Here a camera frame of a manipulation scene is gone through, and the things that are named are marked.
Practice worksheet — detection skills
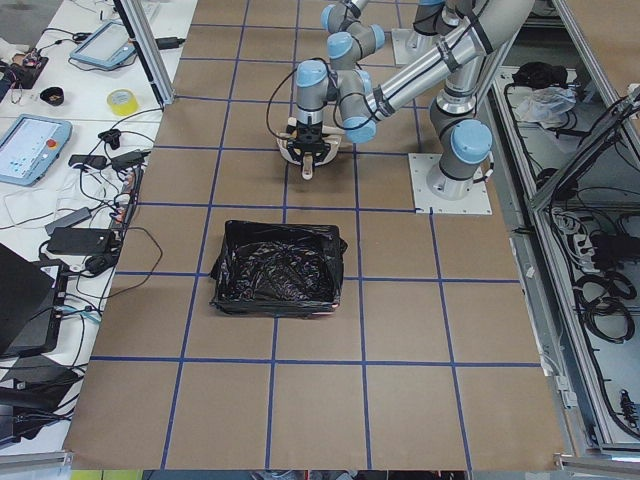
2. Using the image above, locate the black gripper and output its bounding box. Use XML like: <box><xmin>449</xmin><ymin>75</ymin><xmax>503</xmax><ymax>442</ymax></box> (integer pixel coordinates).
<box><xmin>284</xmin><ymin>114</ymin><xmax>331</xmax><ymax>161</ymax></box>

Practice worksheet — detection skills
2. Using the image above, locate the beige plastic dustpan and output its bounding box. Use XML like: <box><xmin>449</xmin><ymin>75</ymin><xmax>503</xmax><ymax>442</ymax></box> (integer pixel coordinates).
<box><xmin>276</xmin><ymin>117</ymin><xmax>344</xmax><ymax>180</ymax></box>

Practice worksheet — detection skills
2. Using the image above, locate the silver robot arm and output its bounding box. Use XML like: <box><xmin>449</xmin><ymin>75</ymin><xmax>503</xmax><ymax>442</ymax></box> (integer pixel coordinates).
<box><xmin>321</xmin><ymin>1</ymin><xmax>459</xmax><ymax>70</ymax></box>
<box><xmin>276</xmin><ymin>1</ymin><xmax>533</xmax><ymax>182</ymax></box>

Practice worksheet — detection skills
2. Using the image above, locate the black lined trash bin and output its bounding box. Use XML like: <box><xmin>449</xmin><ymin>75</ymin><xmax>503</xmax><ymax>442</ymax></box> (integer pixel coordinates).
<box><xmin>210</xmin><ymin>220</ymin><xmax>348</xmax><ymax>317</ymax></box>

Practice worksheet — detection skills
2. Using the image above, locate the yellow tape roll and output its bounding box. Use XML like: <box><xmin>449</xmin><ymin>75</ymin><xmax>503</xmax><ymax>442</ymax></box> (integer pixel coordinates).
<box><xmin>106</xmin><ymin>89</ymin><xmax>139</xmax><ymax>117</ymax></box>

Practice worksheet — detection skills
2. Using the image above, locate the blue teach pendant far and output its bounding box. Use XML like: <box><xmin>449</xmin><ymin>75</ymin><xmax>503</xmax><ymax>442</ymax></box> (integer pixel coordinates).
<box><xmin>69</xmin><ymin>20</ymin><xmax>136</xmax><ymax>71</ymax></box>

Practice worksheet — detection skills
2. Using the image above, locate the blue teach pendant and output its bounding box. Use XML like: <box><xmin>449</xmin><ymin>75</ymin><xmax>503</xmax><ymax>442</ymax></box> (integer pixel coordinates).
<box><xmin>69</xmin><ymin>20</ymin><xmax>136</xmax><ymax>71</ymax></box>
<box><xmin>1</xmin><ymin>114</ymin><xmax>73</xmax><ymax>186</ymax></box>

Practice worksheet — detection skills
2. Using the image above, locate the black power brick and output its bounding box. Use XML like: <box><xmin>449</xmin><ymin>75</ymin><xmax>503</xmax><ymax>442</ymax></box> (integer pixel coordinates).
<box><xmin>47</xmin><ymin>227</ymin><xmax>115</xmax><ymax>255</ymax></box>

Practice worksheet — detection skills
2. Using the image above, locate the black small bowl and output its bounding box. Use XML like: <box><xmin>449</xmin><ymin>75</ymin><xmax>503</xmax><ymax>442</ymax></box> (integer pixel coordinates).
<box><xmin>39</xmin><ymin>86</ymin><xmax>65</xmax><ymax>107</ymax></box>

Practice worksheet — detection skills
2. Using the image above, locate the blue teach pendant near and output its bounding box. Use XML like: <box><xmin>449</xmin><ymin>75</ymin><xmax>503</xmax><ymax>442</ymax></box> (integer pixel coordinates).
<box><xmin>1</xmin><ymin>114</ymin><xmax>73</xmax><ymax>186</ymax></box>

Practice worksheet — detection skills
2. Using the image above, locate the black laptop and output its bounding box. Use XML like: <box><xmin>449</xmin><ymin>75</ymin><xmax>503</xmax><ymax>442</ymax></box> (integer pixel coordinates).
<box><xmin>1</xmin><ymin>246</ymin><xmax>65</xmax><ymax>359</ymax></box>

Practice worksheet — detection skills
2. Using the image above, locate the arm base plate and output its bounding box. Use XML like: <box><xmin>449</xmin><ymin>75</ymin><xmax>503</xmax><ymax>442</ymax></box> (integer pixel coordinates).
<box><xmin>408</xmin><ymin>153</ymin><xmax>492</xmax><ymax>215</ymax></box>
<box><xmin>391</xmin><ymin>29</ymin><xmax>433</xmax><ymax>67</ymax></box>

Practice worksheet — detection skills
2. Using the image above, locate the aluminium frame post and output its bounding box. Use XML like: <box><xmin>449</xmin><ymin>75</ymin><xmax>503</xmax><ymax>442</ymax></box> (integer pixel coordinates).
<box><xmin>114</xmin><ymin>0</ymin><xmax>175</xmax><ymax>110</ymax></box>

